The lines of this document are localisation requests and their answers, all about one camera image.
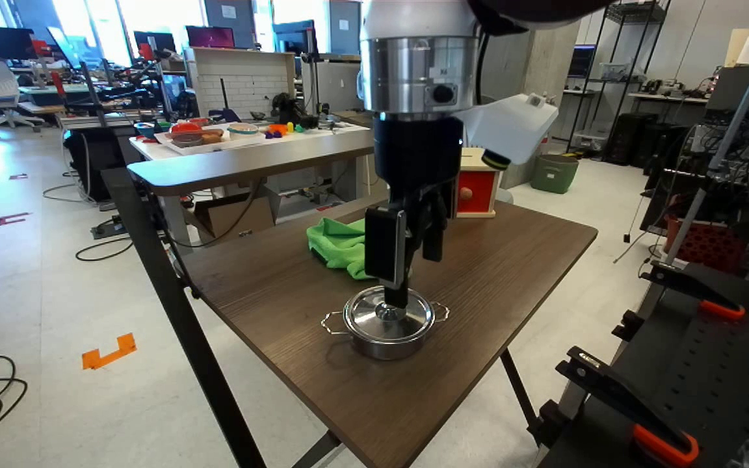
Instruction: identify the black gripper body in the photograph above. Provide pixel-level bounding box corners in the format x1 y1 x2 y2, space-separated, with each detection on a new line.
371 112 466 211

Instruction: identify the silver pot lid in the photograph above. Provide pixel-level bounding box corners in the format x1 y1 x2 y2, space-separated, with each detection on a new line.
342 284 436 340

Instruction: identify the small silver pot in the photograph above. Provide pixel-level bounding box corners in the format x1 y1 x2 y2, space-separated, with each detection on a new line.
320 284 453 362

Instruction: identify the green cloth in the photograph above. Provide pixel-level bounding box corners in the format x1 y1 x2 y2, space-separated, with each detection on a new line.
303 216 376 284

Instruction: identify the wooden box red drawer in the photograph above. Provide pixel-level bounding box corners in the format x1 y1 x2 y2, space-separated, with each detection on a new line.
453 146 503 219

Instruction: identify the white work table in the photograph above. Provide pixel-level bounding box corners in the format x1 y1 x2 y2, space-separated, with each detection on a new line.
129 117 375 163

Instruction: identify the green plastic bin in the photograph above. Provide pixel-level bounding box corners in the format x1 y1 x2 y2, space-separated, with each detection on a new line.
528 150 581 195

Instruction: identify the cardboard box under desk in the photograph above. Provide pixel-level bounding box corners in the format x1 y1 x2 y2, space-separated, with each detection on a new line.
192 190 278 241

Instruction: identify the dark computer monitor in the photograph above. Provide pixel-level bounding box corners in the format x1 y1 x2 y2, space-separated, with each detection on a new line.
269 19 320 58
133 28 179 63
0 23 38 63
183 23 239 51

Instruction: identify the white pegboard panel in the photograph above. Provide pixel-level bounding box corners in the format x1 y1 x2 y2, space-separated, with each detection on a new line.
189 46 299 120

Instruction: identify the black slanted desk leg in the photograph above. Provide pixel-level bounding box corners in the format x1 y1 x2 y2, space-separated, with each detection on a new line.
99 167 264 468

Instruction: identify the red orange toy pile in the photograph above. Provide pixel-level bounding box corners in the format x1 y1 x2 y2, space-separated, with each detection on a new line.
166 117 228 147

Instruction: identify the black metal shelf rack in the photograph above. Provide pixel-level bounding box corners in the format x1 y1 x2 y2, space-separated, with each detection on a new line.
563 0 675 159

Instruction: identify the red crate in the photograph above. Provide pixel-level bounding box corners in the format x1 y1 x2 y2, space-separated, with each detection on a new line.
663 216 749 275

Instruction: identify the grey slanted metal pole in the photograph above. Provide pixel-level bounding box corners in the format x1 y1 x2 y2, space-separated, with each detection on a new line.
663 4 749 263

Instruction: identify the black clamp orange handle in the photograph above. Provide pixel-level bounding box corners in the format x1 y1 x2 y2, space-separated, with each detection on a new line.
554 346 701 468
640 260 749 324

